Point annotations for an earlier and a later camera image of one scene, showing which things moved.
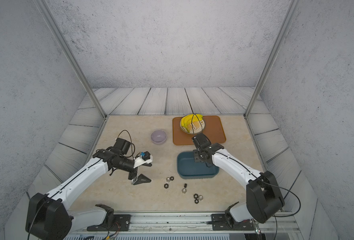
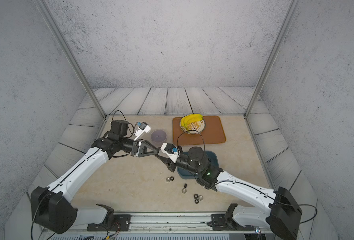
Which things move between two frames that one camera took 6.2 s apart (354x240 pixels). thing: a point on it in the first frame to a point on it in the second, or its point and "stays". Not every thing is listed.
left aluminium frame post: (69, 51) stays
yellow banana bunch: (187, 119) stays
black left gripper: (138, 179) to (141, 151)
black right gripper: (195, 155) to (168, 163)
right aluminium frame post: (294, 6) stays
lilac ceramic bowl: (158, 136) stays
